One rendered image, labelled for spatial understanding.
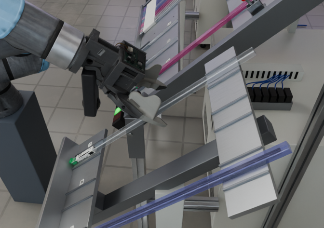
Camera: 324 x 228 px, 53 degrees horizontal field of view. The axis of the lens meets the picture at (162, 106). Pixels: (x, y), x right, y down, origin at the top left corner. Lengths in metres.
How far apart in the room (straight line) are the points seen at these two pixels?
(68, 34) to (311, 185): 0.97
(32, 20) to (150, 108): 0.25
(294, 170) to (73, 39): 0.78
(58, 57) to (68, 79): 1.73
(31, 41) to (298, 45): 1.18
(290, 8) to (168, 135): 1.23
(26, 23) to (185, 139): 1.39
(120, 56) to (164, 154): 1.23
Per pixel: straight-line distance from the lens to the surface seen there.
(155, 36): 1.16
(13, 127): 1.27
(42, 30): 0.57
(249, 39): 0.78
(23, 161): 1.43
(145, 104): 0.60
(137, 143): 0.94
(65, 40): 0.57
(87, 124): 1.95
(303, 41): 1.56
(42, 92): 2.25
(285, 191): 1.19
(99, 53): 0.58
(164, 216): 0.74
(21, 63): 1.20
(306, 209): 1.40
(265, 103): 1.12
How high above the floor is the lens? 1.37
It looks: 43 degrees down
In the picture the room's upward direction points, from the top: straight up
